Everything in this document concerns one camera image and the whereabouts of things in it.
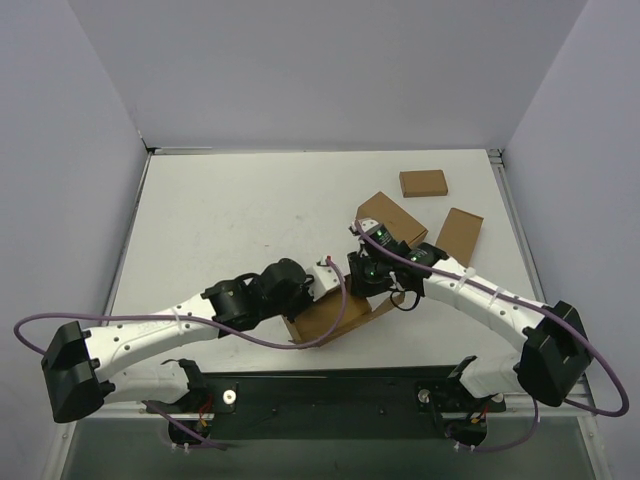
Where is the brown paper box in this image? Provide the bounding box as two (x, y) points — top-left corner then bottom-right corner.
(283, 291), (396, 345)

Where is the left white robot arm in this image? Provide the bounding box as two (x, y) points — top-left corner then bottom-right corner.
(41, 258), (316, 424)

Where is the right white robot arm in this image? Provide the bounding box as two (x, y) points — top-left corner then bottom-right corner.
(350, 219), (593, 407)

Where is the folded box middle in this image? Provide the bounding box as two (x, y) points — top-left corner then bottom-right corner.
(356, 191), (428, 247)

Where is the folded box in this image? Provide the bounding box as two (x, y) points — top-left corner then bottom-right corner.
(399, 170), (448, 198)
(435, 208), (484, 267)
(356, 191), (428, 247)

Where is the folded box right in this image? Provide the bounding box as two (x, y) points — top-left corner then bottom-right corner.
(435, 208), (484, 267)

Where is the folded box far back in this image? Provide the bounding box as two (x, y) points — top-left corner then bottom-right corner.
(399, 170), (448, 198)

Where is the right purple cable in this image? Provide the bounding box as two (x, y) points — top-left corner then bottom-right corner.
(353, 219), (630, 451)

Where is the purple cable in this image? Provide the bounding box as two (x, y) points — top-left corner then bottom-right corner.
(13, 257), (350, 449)
(353, 219), (630, 451)

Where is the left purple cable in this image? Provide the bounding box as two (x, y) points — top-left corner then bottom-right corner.
(13, 257), (350, 449)

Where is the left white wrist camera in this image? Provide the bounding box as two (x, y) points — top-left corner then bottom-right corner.
(305, 256), (340, 302)

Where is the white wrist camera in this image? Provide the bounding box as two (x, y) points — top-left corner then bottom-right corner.
(305, 256), (340, 302)
(349, 218), (381, 236)

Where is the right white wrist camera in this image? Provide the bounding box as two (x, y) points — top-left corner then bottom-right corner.
(349, 218), (381, 236)

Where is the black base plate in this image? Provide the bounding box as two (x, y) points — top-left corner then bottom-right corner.
(159, 366), (506, 441)

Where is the aluminium frame rail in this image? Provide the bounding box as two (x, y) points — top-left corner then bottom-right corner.
(564, 375), (596, 416)

